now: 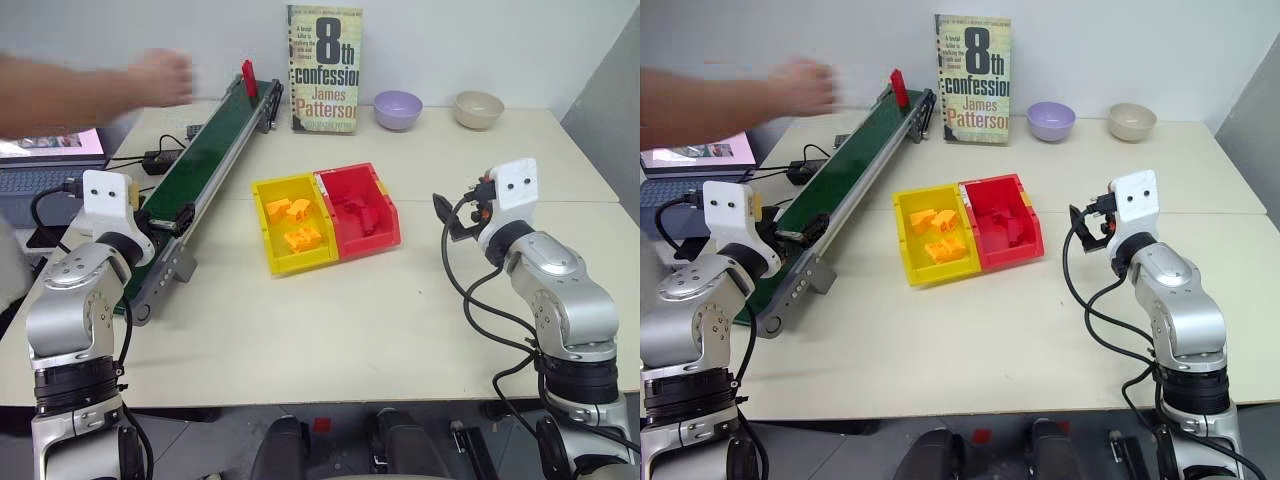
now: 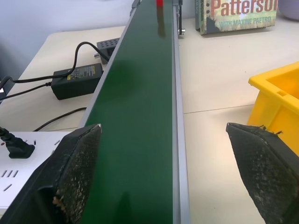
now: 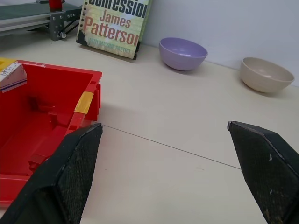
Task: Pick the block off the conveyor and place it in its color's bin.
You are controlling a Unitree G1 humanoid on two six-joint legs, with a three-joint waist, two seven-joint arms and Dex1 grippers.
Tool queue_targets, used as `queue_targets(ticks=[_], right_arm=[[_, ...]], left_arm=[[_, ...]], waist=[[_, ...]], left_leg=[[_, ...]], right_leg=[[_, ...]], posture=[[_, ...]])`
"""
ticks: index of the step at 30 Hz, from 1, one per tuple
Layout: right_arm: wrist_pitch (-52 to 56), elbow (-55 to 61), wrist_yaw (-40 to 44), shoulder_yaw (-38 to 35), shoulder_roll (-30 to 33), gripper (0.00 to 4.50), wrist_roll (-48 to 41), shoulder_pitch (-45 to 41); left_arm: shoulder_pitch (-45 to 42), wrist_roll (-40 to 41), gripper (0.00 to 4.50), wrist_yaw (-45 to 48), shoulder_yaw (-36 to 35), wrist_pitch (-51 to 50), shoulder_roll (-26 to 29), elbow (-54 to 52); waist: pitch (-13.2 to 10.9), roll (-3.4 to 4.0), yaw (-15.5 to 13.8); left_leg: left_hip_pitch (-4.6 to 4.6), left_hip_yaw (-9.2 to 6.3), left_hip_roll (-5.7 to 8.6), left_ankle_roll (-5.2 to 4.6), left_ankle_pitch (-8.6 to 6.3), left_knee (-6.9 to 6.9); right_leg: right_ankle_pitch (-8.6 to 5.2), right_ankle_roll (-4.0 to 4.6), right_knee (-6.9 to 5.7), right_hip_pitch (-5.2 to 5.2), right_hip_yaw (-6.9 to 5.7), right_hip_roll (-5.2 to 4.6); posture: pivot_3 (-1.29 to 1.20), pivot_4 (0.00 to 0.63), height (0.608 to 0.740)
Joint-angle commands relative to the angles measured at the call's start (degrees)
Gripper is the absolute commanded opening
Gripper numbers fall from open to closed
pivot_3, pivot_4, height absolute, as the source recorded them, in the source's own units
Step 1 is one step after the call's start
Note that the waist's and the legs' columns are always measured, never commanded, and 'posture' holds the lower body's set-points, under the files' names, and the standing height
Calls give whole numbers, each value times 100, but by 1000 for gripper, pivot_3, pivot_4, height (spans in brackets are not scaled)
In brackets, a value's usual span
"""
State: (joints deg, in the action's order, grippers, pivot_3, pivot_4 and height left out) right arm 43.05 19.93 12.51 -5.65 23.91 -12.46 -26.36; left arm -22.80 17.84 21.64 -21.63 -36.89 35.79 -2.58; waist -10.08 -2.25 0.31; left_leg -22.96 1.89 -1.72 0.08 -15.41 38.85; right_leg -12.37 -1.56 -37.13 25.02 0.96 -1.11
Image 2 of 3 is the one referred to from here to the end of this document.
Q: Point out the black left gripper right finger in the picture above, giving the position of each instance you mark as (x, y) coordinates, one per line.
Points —
(264, 168)

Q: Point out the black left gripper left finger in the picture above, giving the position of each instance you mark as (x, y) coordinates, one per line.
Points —
(77, 168)

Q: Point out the green conveyor belt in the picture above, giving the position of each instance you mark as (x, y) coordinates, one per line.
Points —
(137, 105)

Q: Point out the white power strip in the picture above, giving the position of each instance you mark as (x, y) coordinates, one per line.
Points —
(25, 168)

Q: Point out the black power plug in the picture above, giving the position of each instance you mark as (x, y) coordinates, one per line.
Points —
(17, 144)

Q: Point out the yellow plastic bin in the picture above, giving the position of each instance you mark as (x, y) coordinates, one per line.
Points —
(276, 98)

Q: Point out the black power adapter brick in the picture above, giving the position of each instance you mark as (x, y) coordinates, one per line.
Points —
(76, 80)

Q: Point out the grey perforated motor block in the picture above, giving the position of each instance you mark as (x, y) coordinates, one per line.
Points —
(108, 47)

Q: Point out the Patterson paperback book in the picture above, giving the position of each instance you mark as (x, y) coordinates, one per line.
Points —
(236, 15)

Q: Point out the lavender round object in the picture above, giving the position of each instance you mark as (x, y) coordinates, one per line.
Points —
(287, 9)

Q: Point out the red object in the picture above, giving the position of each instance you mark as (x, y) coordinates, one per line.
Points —
(160, 2)

